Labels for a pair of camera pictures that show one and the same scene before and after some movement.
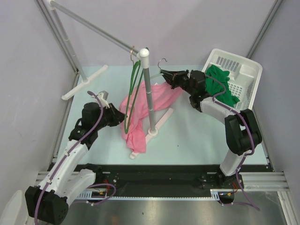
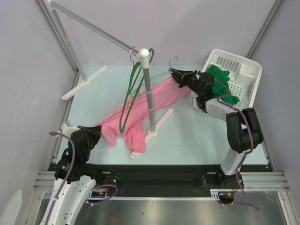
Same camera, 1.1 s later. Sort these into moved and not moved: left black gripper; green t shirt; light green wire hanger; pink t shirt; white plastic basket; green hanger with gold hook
Moved: green hanger with gold hook; left black gripper; pink t shirt; light green wire hanger
Not moved: green t shirt; white plastic basket
